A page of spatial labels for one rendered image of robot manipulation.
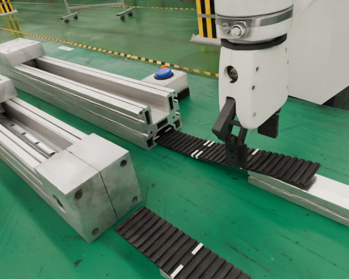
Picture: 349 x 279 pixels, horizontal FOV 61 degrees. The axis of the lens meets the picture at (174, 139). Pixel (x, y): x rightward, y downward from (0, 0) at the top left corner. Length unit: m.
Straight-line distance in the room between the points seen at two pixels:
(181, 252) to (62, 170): 0.19
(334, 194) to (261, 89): 0.17
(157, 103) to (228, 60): 0.28
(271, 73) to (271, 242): 0.21
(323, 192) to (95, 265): 0.31
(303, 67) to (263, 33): 0.34
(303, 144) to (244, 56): 0.26
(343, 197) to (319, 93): 0.30
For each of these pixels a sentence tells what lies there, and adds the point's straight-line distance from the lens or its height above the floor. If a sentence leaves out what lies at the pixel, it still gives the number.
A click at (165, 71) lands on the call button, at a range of 0.71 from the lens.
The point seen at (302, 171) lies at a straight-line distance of 0.43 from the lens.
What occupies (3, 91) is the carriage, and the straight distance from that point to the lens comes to 0.75.
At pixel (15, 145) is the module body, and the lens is 0.55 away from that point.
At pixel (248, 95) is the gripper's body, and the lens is 0.35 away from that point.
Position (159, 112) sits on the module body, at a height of 0.82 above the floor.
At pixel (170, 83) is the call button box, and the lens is 0.68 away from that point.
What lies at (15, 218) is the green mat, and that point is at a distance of 0.54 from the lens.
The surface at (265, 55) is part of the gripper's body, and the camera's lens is 0.36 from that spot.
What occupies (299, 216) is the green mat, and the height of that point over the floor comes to 0.78.
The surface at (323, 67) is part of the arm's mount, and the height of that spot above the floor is 0.86.
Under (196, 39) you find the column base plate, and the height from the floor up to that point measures 0.03.
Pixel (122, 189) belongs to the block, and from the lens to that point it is 0.43.
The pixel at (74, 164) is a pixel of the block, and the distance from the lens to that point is 0.42.
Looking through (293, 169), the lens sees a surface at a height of 0.82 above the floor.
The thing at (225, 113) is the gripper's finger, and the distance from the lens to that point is 0.36.
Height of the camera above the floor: 1.10
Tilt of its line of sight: 34 degrees down
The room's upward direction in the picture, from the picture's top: 10 degrees counter-clockwise
